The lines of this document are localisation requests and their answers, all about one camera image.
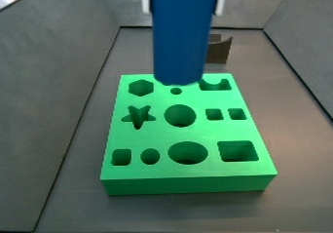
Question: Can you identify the green shape sorter board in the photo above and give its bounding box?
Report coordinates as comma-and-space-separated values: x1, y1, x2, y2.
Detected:
99, 73, 277, 195

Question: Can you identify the black curved peg stand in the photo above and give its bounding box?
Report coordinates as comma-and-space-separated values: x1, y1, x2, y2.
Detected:
205, 34, 233, 64

